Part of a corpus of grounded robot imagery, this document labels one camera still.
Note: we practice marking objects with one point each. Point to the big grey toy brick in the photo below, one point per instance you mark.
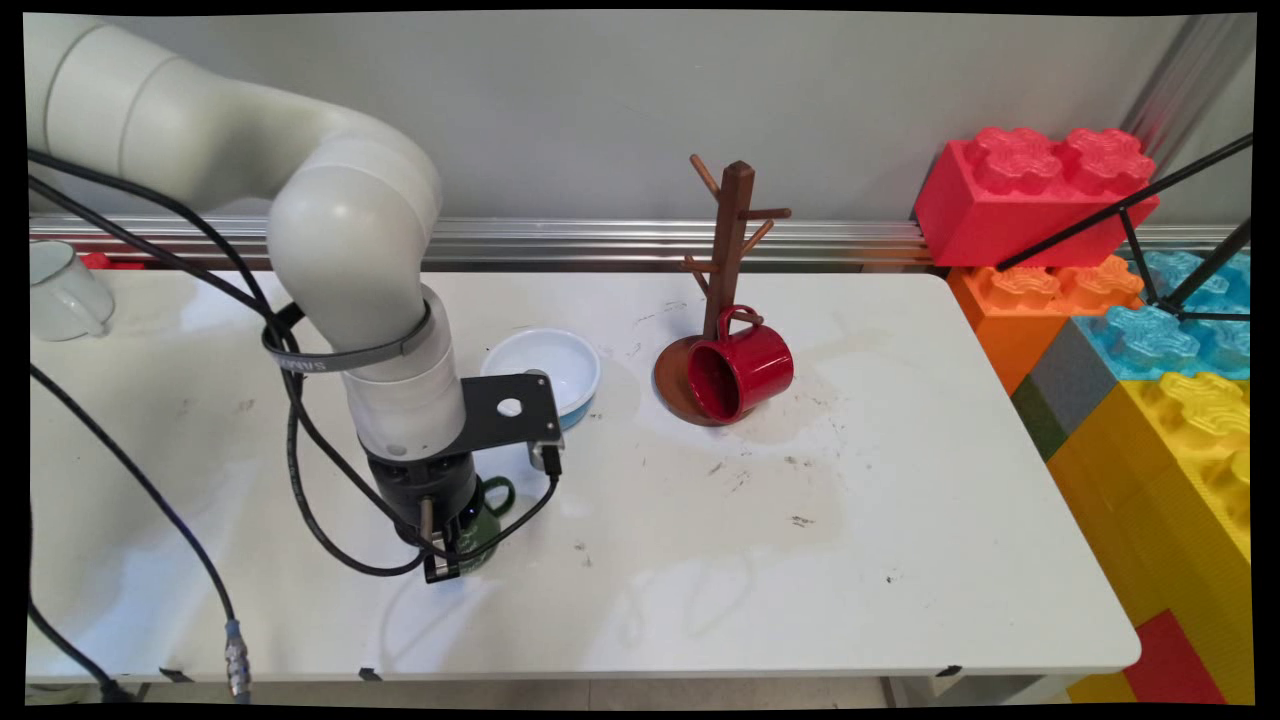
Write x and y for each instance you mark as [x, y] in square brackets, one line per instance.
[1072, 378]

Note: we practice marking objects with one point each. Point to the green enamel mug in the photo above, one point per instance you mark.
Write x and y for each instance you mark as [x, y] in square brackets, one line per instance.
[485, 525]

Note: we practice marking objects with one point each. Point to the black tripod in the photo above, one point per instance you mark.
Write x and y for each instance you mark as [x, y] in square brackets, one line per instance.
[1130, 205]

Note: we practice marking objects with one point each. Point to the big orange toy brick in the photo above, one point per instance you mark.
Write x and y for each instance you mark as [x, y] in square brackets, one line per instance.
[1010, 310]

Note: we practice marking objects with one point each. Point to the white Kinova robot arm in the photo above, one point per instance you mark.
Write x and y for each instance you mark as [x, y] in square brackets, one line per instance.
[340, 230]

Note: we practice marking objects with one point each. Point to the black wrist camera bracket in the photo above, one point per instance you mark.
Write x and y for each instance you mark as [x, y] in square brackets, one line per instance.
[510, 410]

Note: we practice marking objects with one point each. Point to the big red toy brick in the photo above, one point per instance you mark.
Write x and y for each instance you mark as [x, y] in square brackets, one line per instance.
[1010, 200]

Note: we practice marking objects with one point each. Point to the flat red toy brick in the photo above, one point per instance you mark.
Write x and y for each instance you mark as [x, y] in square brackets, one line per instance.
[1170, 665]

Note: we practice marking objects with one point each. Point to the brown wooden mug tree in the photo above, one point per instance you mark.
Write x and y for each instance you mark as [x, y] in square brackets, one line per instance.
[737, 215]

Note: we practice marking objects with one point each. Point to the big blue toy brick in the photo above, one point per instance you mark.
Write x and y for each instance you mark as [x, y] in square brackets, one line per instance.
[1150, 340]

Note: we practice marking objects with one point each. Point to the slanted aluminium profile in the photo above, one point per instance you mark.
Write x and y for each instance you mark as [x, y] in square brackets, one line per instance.
[1185, 85]

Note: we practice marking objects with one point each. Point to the big yellow toy brick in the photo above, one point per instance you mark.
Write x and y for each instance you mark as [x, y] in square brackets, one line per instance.
[1160, 470]

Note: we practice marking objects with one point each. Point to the big dark green toy brick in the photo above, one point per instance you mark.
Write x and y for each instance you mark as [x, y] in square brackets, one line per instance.
[1038, 418]

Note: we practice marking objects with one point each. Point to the white enamel mug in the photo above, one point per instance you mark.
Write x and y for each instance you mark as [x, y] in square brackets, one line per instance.
[65, 295]

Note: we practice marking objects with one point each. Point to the horizontal aluminium rail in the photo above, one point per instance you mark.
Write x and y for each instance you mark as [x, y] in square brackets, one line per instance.
[600, 240]

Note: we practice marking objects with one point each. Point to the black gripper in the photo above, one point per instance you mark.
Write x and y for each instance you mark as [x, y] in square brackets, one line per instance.
[425, 495]

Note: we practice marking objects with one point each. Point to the red enamel mug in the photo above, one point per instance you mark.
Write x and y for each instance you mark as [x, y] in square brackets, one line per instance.
[745, 372]

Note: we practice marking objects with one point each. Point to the white and blue bowl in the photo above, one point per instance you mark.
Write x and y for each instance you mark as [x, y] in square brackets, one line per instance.
[545, 355]

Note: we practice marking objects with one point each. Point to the small red object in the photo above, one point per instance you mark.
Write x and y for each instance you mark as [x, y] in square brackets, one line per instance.
[105, 263]

